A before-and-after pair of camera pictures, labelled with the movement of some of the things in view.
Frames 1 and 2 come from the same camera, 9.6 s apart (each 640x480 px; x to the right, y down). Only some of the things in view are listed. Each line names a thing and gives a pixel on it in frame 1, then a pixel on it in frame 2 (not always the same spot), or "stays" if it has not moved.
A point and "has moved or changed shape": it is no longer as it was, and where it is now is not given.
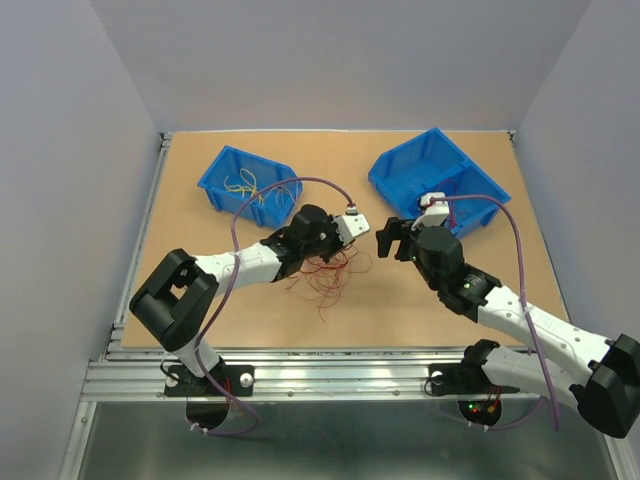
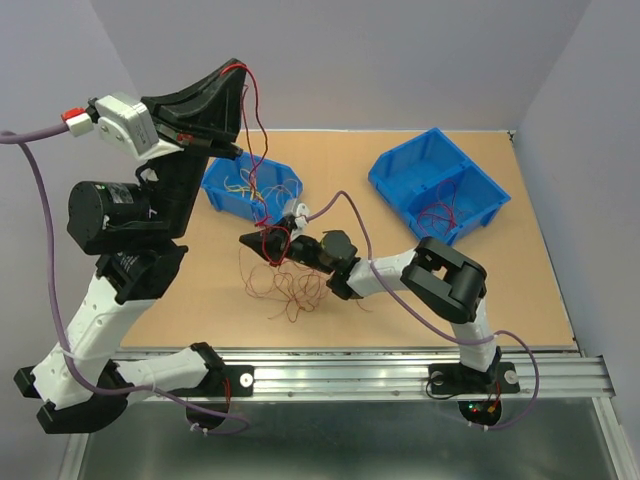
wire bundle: [323, 281] has moved or changed shape
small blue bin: [234, 177] stays
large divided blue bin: [433, 163] stays
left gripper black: [329, 225] → [210, 107]
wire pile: [280, 184] has moved or changed shape
